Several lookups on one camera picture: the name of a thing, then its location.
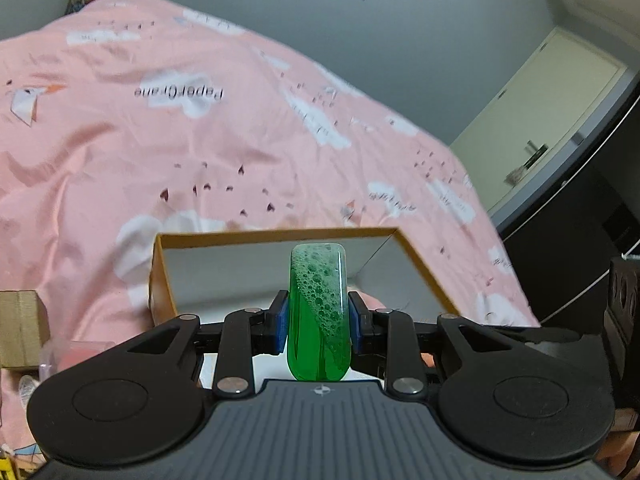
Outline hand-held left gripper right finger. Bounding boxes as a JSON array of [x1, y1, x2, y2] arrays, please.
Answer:
[[347, 291, 512, 402]]

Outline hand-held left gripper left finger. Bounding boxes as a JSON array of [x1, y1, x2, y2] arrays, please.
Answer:
[[119, 292, 290, 400]]

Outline green liquid bottle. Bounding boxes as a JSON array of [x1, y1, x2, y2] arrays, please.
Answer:
[[286, 242, 349, 382]]

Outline orange cardboard box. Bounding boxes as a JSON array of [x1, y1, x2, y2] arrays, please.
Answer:
[[148, 227, 464, 333]]

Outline clear case with pink sponge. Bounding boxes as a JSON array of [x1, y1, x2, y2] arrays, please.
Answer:
[[40, 339, 117, 387]]

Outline small tan box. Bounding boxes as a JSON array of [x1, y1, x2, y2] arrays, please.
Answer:
[[0, 289, 51, 372]]

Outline dark wardrobe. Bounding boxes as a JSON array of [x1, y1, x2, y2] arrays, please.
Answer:
[[499, 80, 640, 328]]

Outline pink printed blanket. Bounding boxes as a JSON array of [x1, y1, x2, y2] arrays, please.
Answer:
[[0, 0, 542, 463]]

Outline cream door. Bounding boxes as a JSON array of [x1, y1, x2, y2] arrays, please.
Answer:
[[449, 26, 632, 227]]

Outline metal door handle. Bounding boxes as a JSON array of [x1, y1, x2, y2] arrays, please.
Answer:
[[504, 143, 549, 187]]

